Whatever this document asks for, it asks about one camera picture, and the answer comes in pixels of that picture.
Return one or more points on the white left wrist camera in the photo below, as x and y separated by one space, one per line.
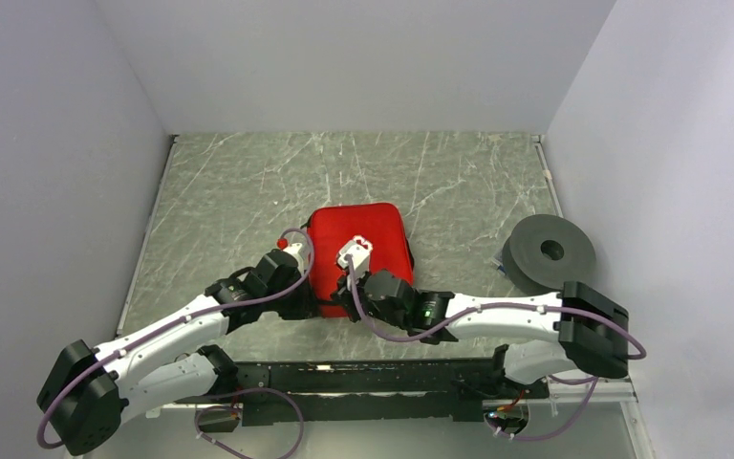
300 251

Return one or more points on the red medicine kit case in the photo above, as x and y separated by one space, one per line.
373 234

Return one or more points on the grey filament spool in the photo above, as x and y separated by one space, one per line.
544 251

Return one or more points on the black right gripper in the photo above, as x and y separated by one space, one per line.
344 295

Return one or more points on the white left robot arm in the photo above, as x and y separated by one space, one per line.
91 391

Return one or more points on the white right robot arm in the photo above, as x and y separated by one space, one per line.
574 328

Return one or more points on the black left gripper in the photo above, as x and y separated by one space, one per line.
307 306

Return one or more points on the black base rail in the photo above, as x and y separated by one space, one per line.
458 389

